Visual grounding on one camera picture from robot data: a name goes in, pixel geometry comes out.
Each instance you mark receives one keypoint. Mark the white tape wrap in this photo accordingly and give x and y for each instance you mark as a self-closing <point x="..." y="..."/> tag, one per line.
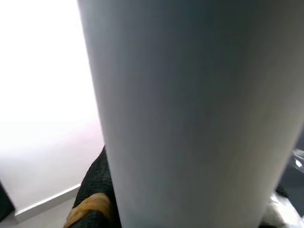
<point x="280" y="216"/>

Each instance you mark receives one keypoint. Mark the yellow rubber band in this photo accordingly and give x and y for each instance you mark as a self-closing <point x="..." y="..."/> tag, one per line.
<point x="88" y="206"/>

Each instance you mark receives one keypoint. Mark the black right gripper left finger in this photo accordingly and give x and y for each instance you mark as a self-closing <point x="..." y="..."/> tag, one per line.
<point x="95" y="190"/>

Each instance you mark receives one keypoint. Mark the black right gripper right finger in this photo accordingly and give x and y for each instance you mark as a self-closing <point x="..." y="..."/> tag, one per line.
<point x="282" y="213"/>

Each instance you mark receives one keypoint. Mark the white plastic table leg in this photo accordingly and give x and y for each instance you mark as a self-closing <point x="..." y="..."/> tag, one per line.
<point x="190" y="107"/>

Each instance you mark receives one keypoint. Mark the clear tape patch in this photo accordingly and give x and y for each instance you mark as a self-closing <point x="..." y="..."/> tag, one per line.
<point x="298" y="160"/>

